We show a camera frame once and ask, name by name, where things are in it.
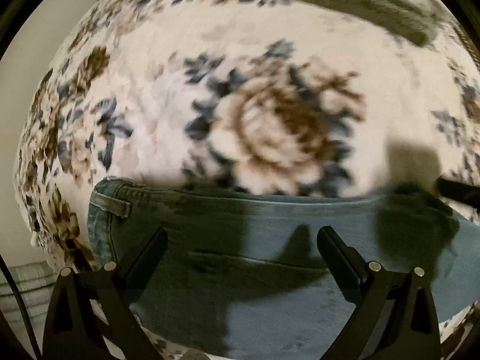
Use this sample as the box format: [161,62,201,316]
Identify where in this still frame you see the floral bed blanket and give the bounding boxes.
[13,0,479,359]

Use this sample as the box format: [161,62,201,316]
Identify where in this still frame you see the grey striped curtain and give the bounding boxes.
[1,262,58,348]

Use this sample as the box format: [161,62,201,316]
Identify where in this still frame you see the blue denim jeans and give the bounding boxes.
[88,178,479,359]

